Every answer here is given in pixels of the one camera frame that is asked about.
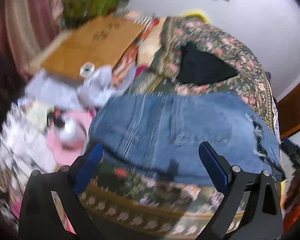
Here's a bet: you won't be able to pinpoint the black cloth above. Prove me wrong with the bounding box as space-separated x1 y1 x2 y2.
176 41 239 85

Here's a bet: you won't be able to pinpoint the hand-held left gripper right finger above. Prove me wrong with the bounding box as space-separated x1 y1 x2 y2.
199 141 283 240

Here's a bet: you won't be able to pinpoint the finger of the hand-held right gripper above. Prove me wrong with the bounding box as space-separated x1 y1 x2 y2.
281 137 300 157

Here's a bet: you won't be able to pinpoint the yellow foam arch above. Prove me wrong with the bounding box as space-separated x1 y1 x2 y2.
182 9 212 23

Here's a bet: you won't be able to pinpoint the pale grey cloth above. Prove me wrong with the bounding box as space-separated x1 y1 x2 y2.
25 70 80 110

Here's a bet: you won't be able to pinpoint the blue denim pants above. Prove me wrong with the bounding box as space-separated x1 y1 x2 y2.
89 92 287 185

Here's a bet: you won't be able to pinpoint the green patterned box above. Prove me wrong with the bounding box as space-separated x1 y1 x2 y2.
61 0 123 23

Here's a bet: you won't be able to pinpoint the wooden lap table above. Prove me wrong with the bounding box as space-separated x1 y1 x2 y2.
27 15 147 82

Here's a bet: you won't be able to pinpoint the striped red curtain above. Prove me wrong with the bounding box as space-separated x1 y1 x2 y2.
0 0 65 73

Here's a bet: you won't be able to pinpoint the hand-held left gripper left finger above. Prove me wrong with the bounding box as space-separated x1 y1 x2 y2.
18 142 104 240

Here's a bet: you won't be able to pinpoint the floral blanket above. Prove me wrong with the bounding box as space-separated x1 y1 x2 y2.
79 16 282 237

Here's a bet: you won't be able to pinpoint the silver round object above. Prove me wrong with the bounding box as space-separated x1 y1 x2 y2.
59 119 87 148

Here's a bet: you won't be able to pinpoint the striped cloth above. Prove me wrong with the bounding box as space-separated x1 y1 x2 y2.
112 15 163 80

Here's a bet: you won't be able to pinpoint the white plastic clutter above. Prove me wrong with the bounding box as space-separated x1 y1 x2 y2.
0 97 58 175

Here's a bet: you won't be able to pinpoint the pink cloth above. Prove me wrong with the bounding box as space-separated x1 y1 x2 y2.
46 110 95 157

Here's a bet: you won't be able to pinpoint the white crumpled cloth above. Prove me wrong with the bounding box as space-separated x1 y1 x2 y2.
76 65 137 108

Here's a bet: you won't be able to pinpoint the small white cup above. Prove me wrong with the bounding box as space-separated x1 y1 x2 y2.
79 62 95 78

